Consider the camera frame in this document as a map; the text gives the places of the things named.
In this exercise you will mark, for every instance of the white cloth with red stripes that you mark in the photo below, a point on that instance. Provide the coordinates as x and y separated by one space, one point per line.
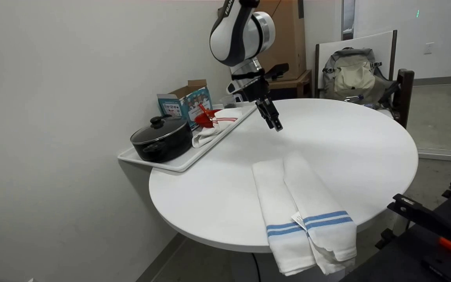
219 126

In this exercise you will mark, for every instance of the black perforated breadboard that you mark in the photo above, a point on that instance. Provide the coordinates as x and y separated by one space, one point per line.
423 256

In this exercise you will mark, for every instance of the white flat panel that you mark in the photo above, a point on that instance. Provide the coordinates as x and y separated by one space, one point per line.
367 43

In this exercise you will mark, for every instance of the grey fabric bag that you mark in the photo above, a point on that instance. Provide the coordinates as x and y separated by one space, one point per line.
352 76

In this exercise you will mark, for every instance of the open carton with blue print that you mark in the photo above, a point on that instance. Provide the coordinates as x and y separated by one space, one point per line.
191 102

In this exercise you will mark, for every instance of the black pot with lid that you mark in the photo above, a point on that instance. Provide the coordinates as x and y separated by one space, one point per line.
163 140

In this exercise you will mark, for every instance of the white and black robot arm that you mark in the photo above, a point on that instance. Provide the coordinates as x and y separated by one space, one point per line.
241 33

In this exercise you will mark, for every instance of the dark wooden chair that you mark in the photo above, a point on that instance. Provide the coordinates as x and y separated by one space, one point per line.
404 96

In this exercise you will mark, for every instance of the white rectangular tray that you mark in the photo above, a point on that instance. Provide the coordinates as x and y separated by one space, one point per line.
183 162

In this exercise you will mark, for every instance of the white wall outlet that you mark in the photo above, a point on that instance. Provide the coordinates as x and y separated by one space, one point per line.
429 48

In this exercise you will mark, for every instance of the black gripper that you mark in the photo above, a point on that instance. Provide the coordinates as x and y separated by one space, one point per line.
251 88

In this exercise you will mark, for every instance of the brown wooden stool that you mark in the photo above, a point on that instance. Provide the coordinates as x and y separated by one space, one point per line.
293 85

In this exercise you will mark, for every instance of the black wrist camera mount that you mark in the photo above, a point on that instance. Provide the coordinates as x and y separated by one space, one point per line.
277 71

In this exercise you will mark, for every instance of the red plastic object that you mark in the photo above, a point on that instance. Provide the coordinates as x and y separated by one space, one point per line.
204 120

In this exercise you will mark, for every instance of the white towel with blue stripes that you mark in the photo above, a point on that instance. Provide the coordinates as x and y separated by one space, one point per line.
298 209

